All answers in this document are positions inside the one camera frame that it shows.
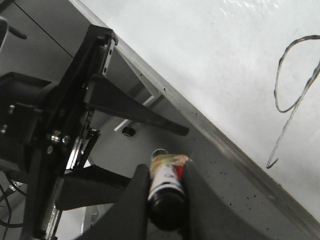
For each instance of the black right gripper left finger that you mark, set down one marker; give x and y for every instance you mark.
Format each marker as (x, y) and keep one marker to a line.
(127, 218)

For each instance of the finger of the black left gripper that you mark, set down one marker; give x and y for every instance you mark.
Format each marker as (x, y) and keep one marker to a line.
(130, 107)

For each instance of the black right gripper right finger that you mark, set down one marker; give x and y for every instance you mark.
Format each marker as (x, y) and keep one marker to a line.
(209, 218)

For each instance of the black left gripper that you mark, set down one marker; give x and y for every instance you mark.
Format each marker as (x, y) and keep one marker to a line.
(42, 123)

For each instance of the white whiteboard marker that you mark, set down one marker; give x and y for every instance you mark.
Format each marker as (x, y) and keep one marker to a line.
(167, 201)

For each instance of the black caster wheel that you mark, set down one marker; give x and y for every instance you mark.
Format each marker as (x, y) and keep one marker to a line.
(128, 131)

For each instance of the metal stand leg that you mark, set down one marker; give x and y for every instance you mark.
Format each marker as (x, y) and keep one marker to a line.
(140, 113)

